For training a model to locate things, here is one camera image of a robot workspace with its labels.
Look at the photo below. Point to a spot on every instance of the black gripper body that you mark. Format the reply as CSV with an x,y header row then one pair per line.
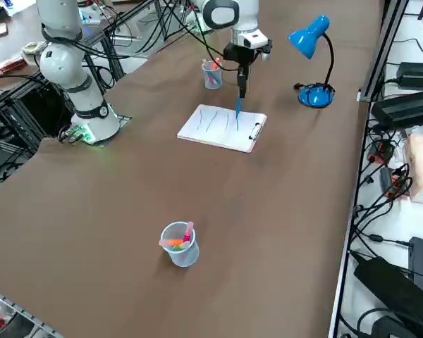
x,y
234,53

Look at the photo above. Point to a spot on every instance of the blue marker pen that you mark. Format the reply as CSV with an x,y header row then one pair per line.
x,y
239,105
211,75

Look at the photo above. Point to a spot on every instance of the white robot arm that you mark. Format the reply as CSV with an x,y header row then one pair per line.
x,y
61,63

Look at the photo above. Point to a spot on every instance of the orange highlighter pen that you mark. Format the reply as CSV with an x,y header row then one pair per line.
x,y
217,63
172,242

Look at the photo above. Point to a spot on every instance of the pink highlighter pen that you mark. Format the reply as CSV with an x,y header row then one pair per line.
x,y
207,64
188,232

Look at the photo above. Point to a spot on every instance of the green highlighter pen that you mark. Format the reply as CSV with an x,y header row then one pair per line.
x,y
178,248

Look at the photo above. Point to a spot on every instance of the clear plastic cup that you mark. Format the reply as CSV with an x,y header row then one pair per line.
x,y
211,84
183,255

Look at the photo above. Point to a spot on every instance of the clipboard with black clip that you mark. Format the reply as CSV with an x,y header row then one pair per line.
x,y
222,128

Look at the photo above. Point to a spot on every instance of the white paper with blue lines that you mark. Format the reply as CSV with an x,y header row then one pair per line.
x,y
215,126

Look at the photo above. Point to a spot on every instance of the blue desk lamp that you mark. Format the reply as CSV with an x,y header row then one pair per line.
x,y
308,35

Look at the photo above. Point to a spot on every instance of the orange black plug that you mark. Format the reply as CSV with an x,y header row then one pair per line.
x,y
382,150

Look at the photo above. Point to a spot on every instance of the black ridged power supply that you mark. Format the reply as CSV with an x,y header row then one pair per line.
x,y
405,109

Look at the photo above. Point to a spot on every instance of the black power adapter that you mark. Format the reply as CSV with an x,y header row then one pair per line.
x,y
419,74

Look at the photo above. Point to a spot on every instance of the small black adapter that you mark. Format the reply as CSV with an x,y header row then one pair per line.
x,y
386,179

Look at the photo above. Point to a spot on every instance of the red book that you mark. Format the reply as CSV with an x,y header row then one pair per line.
x,y
7,67

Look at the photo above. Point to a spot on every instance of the large black bag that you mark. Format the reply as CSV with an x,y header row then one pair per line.
x,y
384,281

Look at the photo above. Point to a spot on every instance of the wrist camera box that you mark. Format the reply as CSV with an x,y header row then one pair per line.
x,y
266,55

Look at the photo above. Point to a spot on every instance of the aluminium table edge rail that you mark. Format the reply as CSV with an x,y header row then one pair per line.
x,y
342,281

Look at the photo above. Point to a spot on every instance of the silver aluminium rail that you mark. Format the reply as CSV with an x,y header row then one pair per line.
x,y
24,315

